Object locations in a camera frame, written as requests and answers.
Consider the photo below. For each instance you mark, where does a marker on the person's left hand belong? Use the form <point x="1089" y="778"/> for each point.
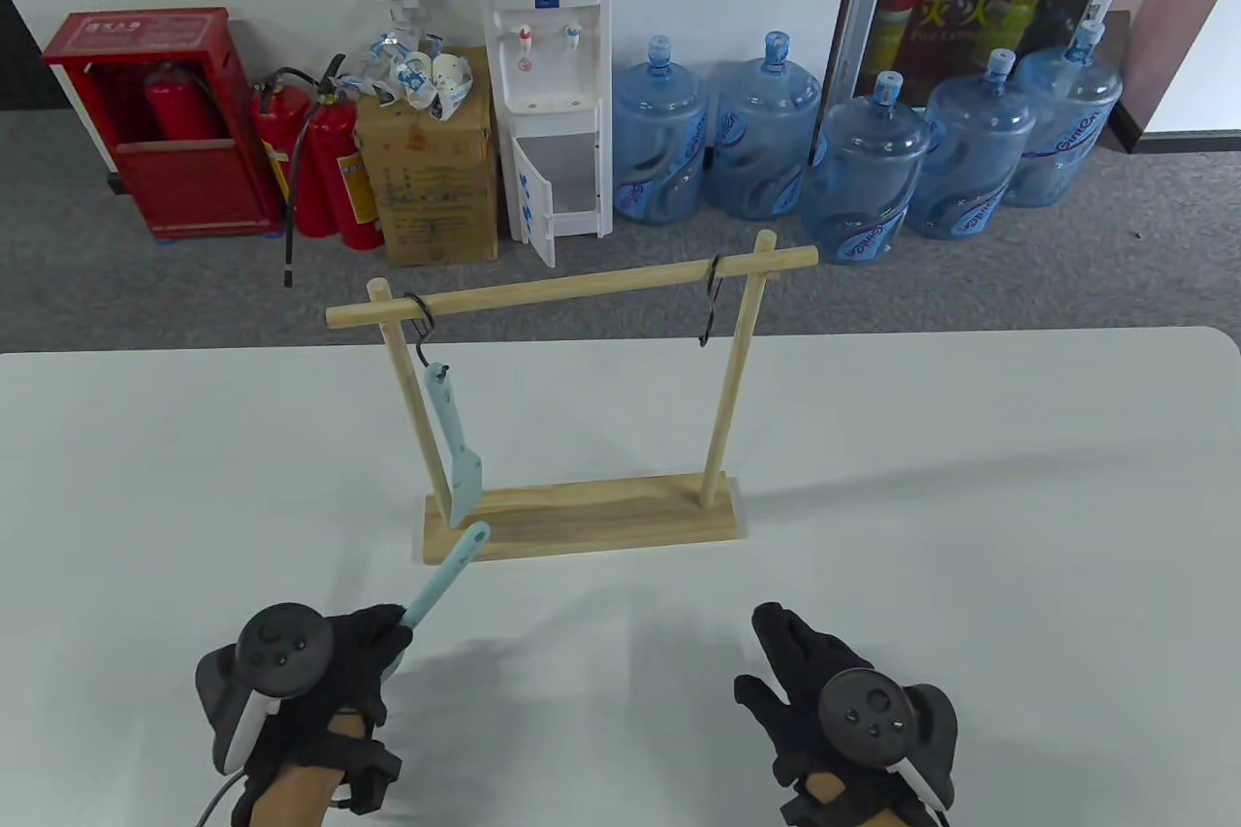
<point x="359" y="662"/>

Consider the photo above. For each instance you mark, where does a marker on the person's right hand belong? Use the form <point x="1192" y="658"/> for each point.
<point x="795" y="662"/>

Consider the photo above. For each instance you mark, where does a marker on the mint green dessert spatula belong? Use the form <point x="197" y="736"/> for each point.
<point x="446" y="575"/>
<point x="463" y="478"/>

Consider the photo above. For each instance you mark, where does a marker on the black metal s-hook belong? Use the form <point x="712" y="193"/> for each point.
<point x="424" y="318"/>
<point x="712" y="299"/>

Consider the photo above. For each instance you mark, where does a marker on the person's left forearm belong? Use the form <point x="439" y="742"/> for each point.
<point x="301" y="798"/>

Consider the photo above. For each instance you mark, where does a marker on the person's right forearm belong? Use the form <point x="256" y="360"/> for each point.
<point x="824" y="788"/>

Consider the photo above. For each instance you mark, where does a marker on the black round left hand tracker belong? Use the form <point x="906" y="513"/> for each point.
<point x="281" y="643"/>

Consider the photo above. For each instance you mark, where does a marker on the black round hand tracker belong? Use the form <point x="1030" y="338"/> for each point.
<point x="863" y="711"/>
<point x="281" y="643"/>

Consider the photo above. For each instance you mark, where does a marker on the black round right hand tracker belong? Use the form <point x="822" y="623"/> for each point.
<point x="863" y="711"/>

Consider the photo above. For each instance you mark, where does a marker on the wooden hanging rack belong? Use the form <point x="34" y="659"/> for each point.
<point x="582" y="517"/>

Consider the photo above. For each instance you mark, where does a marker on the brown cardboard box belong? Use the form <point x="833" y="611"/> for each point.
<point x="436" y="187"/>

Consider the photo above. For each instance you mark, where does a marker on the blue water jug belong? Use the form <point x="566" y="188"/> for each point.
<point x="863" y="177"/>
<point x="659" y="139"/>
<point x="974" y="158"/>
<point x="1062" y="129"/>
<point x="766" y="139"/>

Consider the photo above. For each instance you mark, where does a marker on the red fire extinguisher box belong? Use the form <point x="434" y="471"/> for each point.
<point x="194" y="187"/>

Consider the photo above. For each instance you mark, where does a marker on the red fire extinguisher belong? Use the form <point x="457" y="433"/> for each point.
<point x="179" y="110"/>
<point x="339" y="158"/>
<point x="276" y="134"/>

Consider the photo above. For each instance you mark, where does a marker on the crumpled white blue labels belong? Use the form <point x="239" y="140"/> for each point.
<point x="412" y="76"/>

